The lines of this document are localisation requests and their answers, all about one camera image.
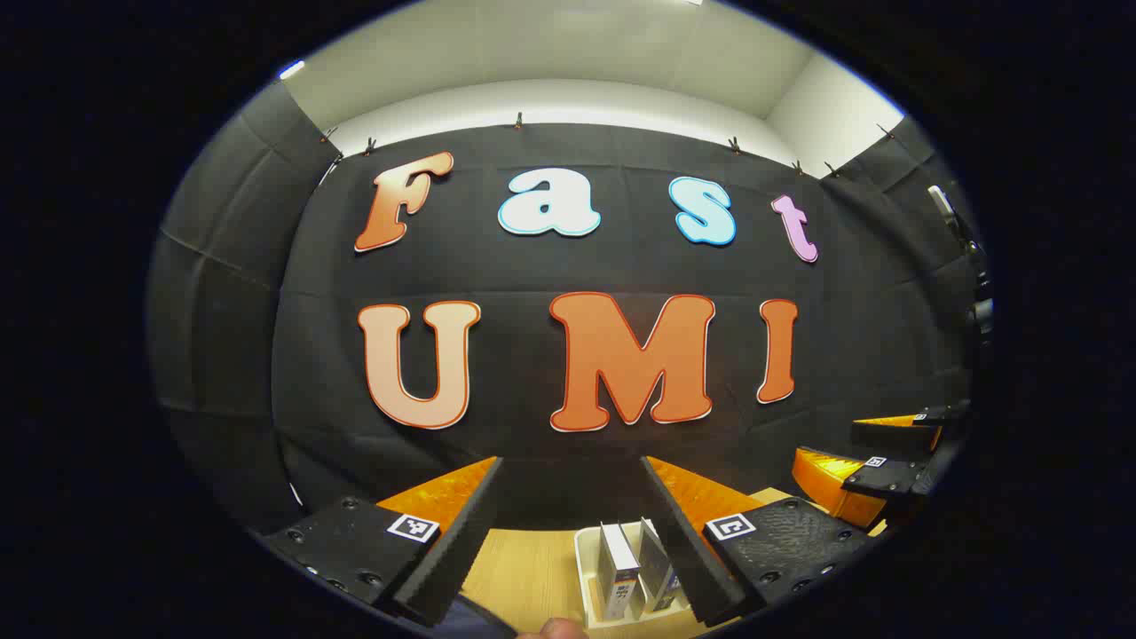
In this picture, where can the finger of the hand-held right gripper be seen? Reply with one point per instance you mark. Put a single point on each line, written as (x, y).
(834, 488)
(892, 437)

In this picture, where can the white ceiling light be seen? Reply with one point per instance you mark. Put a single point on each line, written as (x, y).
(291, 69)

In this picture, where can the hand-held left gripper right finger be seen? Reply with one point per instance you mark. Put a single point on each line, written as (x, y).
(683, 550)

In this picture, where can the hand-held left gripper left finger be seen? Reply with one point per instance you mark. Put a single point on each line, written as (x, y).
(453, 550)

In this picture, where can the white plastic bookshelf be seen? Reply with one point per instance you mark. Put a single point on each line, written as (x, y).
(586, 568)

